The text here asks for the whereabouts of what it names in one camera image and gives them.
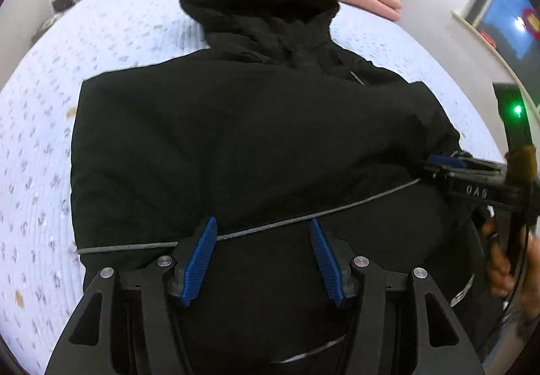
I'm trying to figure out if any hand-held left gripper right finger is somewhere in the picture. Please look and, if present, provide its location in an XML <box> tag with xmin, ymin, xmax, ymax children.
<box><xmin>310</xmin><ymin>218</ymin><xmax>486</xmax><ymax>375</ymax></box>

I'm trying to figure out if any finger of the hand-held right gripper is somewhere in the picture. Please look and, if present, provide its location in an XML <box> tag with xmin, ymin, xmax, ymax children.
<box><xmin>423</xmin><ymin>165</ymin><xmax>450</xmax><ymax>186</ymax></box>
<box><xmin>427</xmin><ymin>153</ymin><xmax>468</xmax><ymax>168</ymax></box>

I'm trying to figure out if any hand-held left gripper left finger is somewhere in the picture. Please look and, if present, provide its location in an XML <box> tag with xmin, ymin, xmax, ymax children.
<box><xmin>44</xmin><ymin>216</ymin><xmax>219</xmax><ymax>375</ymax></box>

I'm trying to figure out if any black hooded jacket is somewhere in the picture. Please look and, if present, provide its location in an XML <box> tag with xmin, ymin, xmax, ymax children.
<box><xmin>70</xmin><ymin>0</ymin><xmax>490</xmax><ymax>375</ymax></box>

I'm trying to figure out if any person's right forearm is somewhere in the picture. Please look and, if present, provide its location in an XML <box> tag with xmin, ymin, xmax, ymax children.
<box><xmin>518</xmin><ymin>229</ymin><xmax>540</xmax><ymax>329</ymax></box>

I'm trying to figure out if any person's right hand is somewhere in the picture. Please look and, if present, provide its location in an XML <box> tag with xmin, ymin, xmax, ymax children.
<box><xmin>482</xmin><ymin>218</ymin><xmax>514</xmax><ymax>298</ymax></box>

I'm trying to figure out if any white window sill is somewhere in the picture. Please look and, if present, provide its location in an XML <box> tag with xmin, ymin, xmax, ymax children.
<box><xmin>451</xmin><ymin>10</ymin><xmax>540</xmax><ymax>106</ymax></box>

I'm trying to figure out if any red round window decoration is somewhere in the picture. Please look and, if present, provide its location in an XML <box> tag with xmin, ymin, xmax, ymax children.
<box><xmin>523</xmin><ymin>8</ymin><xmax>540</xmax><ymax>38</ymax></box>

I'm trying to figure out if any window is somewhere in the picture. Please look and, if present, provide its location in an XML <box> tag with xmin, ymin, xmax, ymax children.
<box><xmin>477</xmin><ymin>0</ymin><xmax>540</xmax><ymax>63</ymax></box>

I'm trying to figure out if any bed with floral quilted bedspread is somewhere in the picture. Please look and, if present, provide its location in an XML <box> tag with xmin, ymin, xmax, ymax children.
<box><xmin>0</xmin><ymin>0</ymin><xmax>505</xmax><ymax>367</ymax></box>

